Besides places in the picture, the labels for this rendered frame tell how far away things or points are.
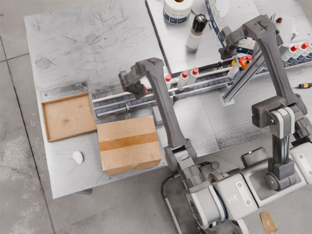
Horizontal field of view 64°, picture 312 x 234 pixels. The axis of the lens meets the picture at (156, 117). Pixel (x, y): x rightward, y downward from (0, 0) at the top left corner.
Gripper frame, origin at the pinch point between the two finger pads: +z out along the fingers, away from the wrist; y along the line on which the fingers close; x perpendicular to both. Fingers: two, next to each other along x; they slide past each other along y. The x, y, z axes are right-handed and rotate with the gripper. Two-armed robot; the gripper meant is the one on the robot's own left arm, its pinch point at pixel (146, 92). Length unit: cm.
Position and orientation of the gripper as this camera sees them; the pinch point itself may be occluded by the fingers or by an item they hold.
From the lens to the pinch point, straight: 158.6
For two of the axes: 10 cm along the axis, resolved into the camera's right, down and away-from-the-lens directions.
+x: -7.6, 3.9, 5.1
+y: -2.8, -9.2, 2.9
